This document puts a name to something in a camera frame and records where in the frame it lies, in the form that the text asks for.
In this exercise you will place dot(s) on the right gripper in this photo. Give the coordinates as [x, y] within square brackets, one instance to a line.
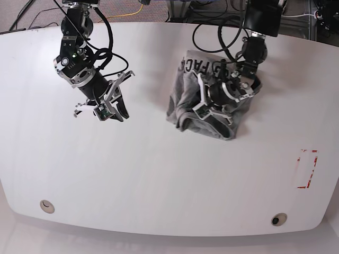
[100, 91]

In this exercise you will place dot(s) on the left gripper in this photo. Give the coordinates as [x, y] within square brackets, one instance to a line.
[214, 97]

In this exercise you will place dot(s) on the grey Hugging Face t-shirt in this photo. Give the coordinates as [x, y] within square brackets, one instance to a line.
[186, 94]

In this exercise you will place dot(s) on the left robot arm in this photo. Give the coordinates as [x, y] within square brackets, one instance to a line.
[237, 81]

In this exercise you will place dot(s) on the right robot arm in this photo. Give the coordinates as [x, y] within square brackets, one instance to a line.
[80, 63]

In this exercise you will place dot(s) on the red tape rectangle marking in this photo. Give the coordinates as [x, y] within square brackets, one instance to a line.
[305, 167]

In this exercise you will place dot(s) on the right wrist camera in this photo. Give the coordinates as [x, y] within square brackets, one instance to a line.
[102, 113]

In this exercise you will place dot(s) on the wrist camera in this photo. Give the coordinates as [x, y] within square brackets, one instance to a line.
[102, 113]
[203, 112]

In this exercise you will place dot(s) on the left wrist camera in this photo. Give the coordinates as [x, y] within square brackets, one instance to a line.
[203, 112]

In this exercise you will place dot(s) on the aluminium frame rail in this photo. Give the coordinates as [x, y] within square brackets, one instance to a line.
[261, 17]

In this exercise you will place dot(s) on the left table cable grommet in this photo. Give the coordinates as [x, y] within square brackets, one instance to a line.
[47, 207]

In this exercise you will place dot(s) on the table cable grommet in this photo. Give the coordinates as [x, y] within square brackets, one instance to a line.
[47, 207]
[279, 219]

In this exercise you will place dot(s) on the right table cable grommet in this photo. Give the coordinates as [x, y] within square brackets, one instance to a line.
[279, 219]

